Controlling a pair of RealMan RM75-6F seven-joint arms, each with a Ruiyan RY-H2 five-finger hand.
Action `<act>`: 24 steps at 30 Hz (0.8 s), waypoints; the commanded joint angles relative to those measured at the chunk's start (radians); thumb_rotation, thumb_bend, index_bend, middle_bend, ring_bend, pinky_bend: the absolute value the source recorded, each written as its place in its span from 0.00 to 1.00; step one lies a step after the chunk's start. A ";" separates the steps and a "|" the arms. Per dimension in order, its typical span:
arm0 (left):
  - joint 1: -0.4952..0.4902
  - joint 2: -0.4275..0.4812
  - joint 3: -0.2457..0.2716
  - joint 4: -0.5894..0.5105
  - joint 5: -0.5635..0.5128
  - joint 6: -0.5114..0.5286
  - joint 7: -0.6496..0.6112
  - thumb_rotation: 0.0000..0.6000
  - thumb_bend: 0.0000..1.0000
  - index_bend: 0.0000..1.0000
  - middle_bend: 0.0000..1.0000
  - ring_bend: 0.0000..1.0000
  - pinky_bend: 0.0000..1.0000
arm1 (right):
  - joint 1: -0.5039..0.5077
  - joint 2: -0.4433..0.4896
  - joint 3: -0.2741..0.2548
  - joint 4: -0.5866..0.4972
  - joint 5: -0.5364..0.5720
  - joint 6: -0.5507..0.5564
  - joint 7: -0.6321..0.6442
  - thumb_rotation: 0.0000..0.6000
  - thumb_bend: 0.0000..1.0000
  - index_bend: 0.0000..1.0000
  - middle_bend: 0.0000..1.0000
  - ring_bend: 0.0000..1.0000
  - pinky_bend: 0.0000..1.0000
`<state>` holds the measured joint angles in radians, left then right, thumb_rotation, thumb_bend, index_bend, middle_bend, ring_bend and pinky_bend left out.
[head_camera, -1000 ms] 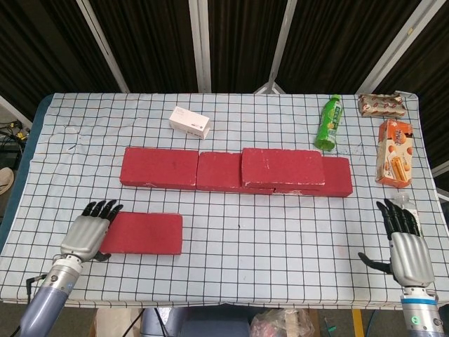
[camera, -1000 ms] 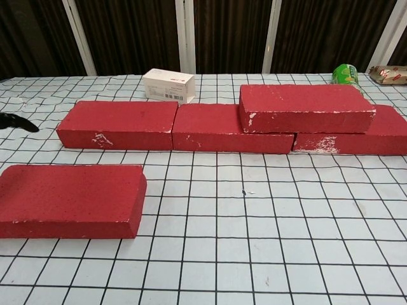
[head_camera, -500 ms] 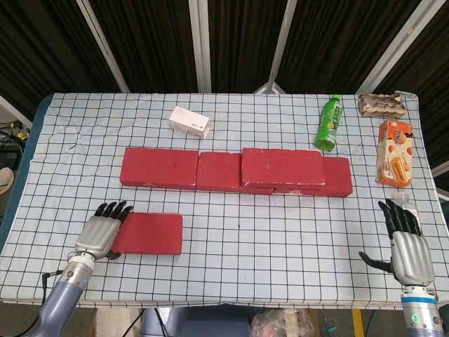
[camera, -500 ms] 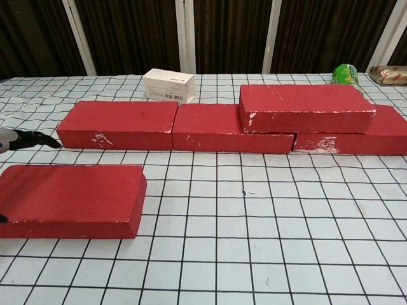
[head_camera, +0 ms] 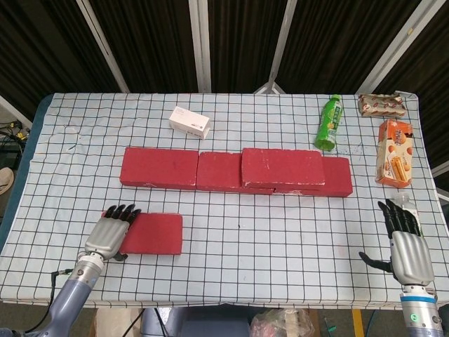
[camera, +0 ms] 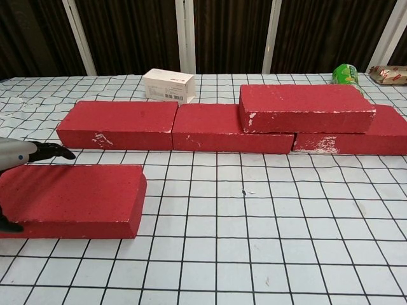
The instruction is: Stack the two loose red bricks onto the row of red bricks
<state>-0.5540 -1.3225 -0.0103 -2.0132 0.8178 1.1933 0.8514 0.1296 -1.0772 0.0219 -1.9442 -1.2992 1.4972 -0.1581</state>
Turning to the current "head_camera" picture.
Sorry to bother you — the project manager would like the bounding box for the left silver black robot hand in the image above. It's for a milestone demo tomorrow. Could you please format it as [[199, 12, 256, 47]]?
[[85, 204, 142, 263]]

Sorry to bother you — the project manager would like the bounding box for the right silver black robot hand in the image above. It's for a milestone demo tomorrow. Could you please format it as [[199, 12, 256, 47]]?
[[358, 199, 436, 286]]

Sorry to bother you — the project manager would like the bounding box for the red brick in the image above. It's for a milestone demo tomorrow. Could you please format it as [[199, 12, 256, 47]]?
[[119, 146, 200, 190], [196, 151, 275, 196], [100, 211, 184, 256], [273, 156, 353, 198], [240, 147, 326, 188]]

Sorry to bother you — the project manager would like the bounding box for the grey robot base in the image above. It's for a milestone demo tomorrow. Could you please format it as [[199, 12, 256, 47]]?
[[140, 307, 250, 337]]

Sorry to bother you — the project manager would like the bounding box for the clear tea bottle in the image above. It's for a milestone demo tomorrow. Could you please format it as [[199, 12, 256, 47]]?
[[391, 192, 422, 225]]

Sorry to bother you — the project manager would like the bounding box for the beige paper bag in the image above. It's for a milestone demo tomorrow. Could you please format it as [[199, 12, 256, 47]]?
[[89, 308, 145, 337]]

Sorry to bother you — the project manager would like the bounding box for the orange biscuit box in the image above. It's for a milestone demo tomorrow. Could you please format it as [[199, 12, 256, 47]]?
[[375, 119, 414, 186]]

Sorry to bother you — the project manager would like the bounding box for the beige hat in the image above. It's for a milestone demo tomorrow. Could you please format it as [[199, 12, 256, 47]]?
[[0, 167, 15, 194]]

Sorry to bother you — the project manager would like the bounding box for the small white cardboard box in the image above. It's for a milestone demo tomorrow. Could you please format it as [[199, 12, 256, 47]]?
[[168, 106, 211, 140]]

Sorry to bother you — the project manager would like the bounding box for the white black checkered tablecloth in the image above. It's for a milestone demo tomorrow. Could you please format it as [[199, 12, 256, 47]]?
[[0, 91, 449, 312]]

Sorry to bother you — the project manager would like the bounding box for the clear plastic bag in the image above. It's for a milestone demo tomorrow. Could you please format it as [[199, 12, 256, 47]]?
[[250, 308, 315, 337]]

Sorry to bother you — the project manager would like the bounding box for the brown cream snack wrapper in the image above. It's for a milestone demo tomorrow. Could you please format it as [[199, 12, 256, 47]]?
[[357, 91, 408, 118]]

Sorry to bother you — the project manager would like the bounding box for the green drink bottle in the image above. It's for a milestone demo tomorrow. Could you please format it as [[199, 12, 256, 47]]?
[[313, 93, 343, 152]]

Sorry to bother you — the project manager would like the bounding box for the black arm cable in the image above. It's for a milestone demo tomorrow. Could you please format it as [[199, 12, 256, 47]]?
[[51, 268, 76, 292]]

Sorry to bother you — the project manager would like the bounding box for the yellow black cable bundle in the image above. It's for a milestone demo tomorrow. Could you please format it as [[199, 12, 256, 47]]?
[[0, 119, 32, 141]]

